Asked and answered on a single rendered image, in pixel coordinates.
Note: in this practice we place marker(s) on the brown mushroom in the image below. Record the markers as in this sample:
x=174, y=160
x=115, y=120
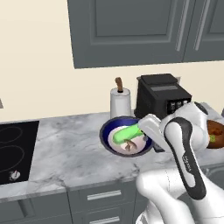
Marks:
x=130, y=144

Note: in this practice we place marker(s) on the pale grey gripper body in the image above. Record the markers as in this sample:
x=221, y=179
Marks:
x=151, y=125

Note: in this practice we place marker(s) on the green food piece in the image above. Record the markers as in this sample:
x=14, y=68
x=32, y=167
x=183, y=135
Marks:
x=216, y=138

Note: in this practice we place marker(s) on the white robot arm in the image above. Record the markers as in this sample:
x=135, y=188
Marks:
x=186, y=192

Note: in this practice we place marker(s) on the black hob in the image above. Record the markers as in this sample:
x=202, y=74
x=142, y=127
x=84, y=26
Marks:
x=16, y=148

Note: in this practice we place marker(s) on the brown bowl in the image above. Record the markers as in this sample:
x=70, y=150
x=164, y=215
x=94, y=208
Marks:
x=214, y=128

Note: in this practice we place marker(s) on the blue bowl with white inside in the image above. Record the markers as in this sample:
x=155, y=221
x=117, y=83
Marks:
x=106, y=137

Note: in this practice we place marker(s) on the black coffee machine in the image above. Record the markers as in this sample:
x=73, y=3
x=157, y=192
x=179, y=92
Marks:
x=154, y=99

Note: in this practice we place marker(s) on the white paper towel roll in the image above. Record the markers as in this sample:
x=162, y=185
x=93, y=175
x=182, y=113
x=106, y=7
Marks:
x=120, y=103

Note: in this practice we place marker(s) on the green corn cob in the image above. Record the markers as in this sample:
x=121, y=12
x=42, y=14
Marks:
x=127, y=134

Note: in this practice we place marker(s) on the wide grey cupboard door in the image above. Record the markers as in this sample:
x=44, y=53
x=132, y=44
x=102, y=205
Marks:
x=125, y=32

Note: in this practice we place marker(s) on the narrow grey cupboard door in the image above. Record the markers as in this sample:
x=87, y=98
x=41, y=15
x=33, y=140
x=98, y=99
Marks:
x=210, y=43

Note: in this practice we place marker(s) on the grey drawer front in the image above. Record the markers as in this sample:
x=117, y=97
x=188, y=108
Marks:
x=128, y=194
x=128, y=214

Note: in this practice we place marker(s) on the brown paper towel holder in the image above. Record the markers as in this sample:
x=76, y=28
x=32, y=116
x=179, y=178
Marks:
x=119, y=84

